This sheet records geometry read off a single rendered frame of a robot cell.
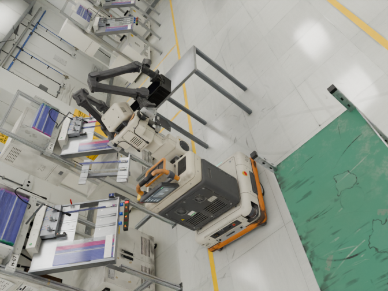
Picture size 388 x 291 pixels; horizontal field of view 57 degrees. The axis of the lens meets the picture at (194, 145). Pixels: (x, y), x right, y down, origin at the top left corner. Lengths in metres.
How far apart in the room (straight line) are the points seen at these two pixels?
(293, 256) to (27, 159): 3.03
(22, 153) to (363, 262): 3.74
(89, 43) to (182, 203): 5.18
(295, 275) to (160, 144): 1.35
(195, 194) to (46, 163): 2.22
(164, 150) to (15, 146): 1.99
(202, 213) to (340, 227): 1.63
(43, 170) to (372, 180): 3.73
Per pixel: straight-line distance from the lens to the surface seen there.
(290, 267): 2.69
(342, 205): 1.41
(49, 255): 3.41
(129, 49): 7.40
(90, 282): 3.66
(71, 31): 7.40
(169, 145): 2.84
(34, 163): 4.46
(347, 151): 1.51
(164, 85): 2.96
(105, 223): 3.42
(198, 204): 2.76
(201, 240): 3.05
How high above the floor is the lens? 2.06
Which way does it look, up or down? 28 degrees down
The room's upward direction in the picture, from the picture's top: 58 degrees counter-clockwise
